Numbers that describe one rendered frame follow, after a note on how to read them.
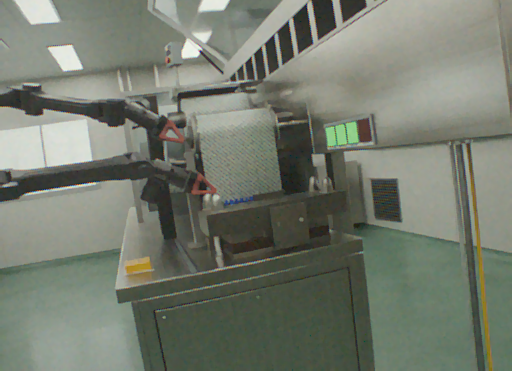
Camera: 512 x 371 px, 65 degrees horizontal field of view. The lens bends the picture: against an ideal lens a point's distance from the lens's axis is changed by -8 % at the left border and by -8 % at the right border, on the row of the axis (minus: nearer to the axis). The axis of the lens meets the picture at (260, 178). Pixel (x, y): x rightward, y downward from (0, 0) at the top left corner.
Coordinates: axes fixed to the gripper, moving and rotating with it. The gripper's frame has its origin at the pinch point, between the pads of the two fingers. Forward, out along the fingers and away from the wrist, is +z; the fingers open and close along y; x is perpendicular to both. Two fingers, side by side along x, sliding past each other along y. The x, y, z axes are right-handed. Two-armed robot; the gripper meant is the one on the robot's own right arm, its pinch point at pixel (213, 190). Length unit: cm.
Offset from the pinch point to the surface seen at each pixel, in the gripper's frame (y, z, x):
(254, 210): 20.0, 8.3, -1.5
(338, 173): -13, 43, 22
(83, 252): -556, -54, -148
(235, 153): 0.3, 2.3, 13.0
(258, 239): 18.8, 12.5, -8.4
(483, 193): -160, 256, 84
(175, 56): -58, -26, 50
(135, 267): 13.4, -15.3, -27.0
